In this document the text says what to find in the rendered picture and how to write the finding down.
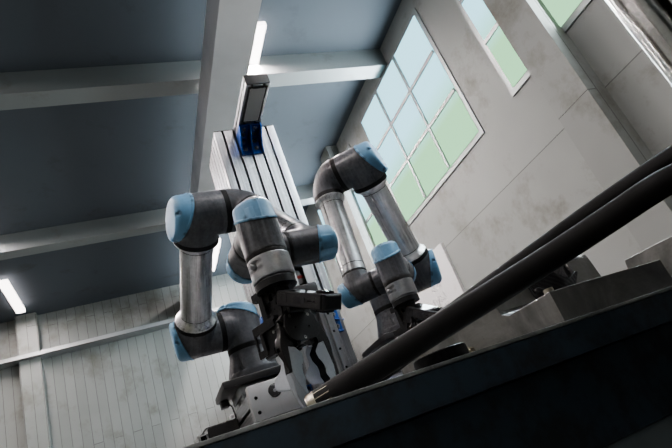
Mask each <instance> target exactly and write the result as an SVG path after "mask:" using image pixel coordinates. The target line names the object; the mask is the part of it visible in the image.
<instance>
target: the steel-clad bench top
mask: <svg viewBox="0 0 672 448"><path fill-rule="evenodd" d="M669 290H672V286H670V287H667V288H664V289H661V290H658V291H655V292H652V293H649V294H646V295H643V296H640V297H637V298H634V299H631V300H628V301H625V302H622V303H619V304H616V305H613V306H610V307H607V308H604V309H601V310H598V311H595V312H592V313H589V314H586V315H583V316H580V317H576V318H573V319H570V320H567V321H564V322H561V323H558V324H555V325H552V326H549V327H546V328H543V329H540V330H537V331H534V332H531V333H528V334H525V335H522V336H519V337H516V338H513V339H510V340H507V341H504V342H501V343H498V344H495V345H492V346H489V347H486V348H482V349H479V350H476V351H473V352H470V353H467V354H464V355H461V356H458V357H455V358H452V359H449V360H446V361H443V362H440V363H437V364H434V365H431V366H428V367H425V368H422V369H419V370H416V371H413V372H410V373H407V374H404V375H401V376H398V377H395V378H392V379H389V380H385V381H382V382H379V383H376V384H373V385H370V386H367V387H364V388H361V389H358V390H355V391H352V392H349V393H346V394H343V395H340V396H337V397H334V398H331V399H328V400H325V401H322V402H319V403H316V404H313V405H310V406H307V407H304V408H301V409H298V410H295V411H291V412H288V413H285V414H282V415H279V416H276V417H273V418H270V419H267V420H264V421H261V422H258V423H255V424H252V425H249V426H246V427H243V428H240V429H237V430H234V431H231V432H228V433H225V434H222V435H219V436H216V437H213V438H210V439H207V440H204V441H201V442H198V443H194V444H191V445H188V446H185V447H182V448H200V447H203V446H206V445H209V444H212V443H215V442H218V441H221V440H224V439H227V438H230V437H233V436H236V435H239V434H242V433H245V432H248V431H251V430H254V429H257V428H260V427H263V426H266V425H269V424H272V423H275V422H278V421H281V420H284V419H287V418H290V417H293V416H296V415H299V414H302V413H305V412H308V411H311V410H314V409H317V408H320V407H323V406H326V405H329V404H332V403H335V402H338V401H341V400H344V399H347V398H350V397H353V396H356V395H359V394H362V393H365V392H368V391H371V390H374V389H376V388H379V387H382V386H385V385H388V384H391V383H394V382H397V381H400V380H403V379H406V378H409V377H412V376H415V375H418V374H421V373H424V372H427V371H430V370H433V369H436V368H439V367H442V366H445V365H448V364H451V363H454V362H457V361H460V360H463V359H466V358H469V357H472V356H475V355H478V354H481V353H484V352H487V351H490V350H493V349H496V348H499V347H502V346H505V345H508V344H511V343H514V342H517V341H520V340H523V339H526V338H529V337H532V336H535V335H538V334H541V333H544V332H547V331H550V330H553V329H556V328H559V327H562V326H565V325H568V324H571V323H574V322H577V321H580V320H583V319H586V318H589V317H592V316H595V315H598V314H601V313H604V312H607V311H610V310H613V309H616V308H619V307H622V306H625V305H628V304H630V303H633V302H636V301H639V300H642V299H645V298H648V297H651V296H654V295H657V294H660V293H663V292H666V291H669Z"/></svg>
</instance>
